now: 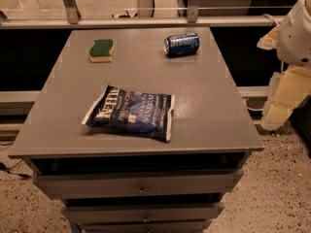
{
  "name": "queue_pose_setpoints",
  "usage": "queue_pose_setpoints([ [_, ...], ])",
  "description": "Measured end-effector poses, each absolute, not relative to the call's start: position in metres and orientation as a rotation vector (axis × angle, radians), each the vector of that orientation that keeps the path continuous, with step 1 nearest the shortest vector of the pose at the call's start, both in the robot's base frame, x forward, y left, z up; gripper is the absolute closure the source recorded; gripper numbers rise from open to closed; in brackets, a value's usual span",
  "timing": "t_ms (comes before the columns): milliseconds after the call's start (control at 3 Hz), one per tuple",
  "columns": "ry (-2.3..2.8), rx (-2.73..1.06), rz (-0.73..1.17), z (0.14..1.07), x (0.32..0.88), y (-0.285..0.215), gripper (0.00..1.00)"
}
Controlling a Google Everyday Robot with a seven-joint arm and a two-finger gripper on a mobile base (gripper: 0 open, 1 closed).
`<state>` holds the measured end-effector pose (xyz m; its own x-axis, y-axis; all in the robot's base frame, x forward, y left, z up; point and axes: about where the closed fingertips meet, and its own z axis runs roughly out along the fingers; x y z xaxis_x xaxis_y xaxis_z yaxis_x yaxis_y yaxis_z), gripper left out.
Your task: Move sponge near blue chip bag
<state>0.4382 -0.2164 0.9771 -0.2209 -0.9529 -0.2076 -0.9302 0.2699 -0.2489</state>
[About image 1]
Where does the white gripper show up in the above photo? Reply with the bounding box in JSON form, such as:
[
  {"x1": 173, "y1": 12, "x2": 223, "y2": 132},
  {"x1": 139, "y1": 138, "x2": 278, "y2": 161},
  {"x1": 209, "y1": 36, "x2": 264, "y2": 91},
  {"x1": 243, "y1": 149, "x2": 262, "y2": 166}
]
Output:
[{"x1": 257, "y1": 0, "x2": 311, "y2": 131}]

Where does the green and yellow sponge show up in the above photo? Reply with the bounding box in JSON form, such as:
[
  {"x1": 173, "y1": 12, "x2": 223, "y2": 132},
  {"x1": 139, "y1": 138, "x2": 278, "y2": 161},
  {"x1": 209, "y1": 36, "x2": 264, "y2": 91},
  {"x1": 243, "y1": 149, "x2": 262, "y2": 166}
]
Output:
[{"x1": 89, "y1": 39, "x2": 115, "y2": 63}]

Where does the blue chip bag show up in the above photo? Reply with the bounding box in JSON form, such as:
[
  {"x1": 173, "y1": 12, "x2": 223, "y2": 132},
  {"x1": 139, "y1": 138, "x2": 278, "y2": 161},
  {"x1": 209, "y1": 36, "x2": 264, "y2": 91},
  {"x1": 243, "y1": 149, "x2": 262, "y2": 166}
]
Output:
[{"x1": 82, "y1": 85, "x2": 175, "y2": 142}]

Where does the blue soda can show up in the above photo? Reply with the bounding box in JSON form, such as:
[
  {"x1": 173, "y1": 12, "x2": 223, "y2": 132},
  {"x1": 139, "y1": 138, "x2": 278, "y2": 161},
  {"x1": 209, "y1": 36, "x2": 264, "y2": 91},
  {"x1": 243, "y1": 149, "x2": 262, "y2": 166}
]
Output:
[{"x1": 163, "y1": 32, "x2": 200, "y2": 56}]

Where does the middle grey drawer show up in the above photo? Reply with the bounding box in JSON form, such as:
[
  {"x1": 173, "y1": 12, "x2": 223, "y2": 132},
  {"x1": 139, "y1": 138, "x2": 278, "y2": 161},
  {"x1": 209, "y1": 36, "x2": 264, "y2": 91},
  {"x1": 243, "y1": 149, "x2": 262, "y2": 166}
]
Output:
[{"x1": 62, "y1": 203, "x2": 225, "y2": 223}]

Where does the grey drawer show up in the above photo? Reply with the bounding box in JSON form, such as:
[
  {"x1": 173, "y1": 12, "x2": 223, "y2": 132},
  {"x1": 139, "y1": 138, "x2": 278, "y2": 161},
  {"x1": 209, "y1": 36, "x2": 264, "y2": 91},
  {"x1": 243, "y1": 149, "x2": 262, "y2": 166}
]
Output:
[
  {"x1": 33, "y1": 169, "x2": 243, "y2": 200},
  {"x1": 62, "y1": 203, "x2": 225, "y2": 223},
  {"x1": 82, "y1": 219, "x2": 211, "y2": 233}
]

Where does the bottom grey drawer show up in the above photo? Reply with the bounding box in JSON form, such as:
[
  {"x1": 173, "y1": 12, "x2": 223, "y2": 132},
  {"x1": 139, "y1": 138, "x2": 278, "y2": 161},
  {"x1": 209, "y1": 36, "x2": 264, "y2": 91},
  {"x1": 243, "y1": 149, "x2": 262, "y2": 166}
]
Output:
[{"x1": 82, "y1": 219, "x2": 211, "y2": 233}]

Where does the top grey drawer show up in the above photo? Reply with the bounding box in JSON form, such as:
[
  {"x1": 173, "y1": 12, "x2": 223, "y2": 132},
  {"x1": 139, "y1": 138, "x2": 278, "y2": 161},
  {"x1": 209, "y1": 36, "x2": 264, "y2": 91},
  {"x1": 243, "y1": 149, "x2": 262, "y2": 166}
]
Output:
[{"x1": 33, "y1": 169, "x2": 243, "y2": 200}]

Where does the grey drawer cabinet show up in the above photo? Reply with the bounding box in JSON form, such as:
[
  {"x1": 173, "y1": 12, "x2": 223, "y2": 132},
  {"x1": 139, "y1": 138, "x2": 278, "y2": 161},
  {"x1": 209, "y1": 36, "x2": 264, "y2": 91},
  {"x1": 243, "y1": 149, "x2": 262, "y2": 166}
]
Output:
[{"x1": 9, "y1": 28, "x2": 263, "y2": 233}]

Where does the black floor cable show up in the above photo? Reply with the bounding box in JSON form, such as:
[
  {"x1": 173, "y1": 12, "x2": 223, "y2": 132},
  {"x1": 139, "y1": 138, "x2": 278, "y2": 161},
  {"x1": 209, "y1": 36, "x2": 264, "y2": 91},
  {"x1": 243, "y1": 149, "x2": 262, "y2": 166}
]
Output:
[{"x1": 0, "y1": 141, "x2": 33, "y2": 180}]

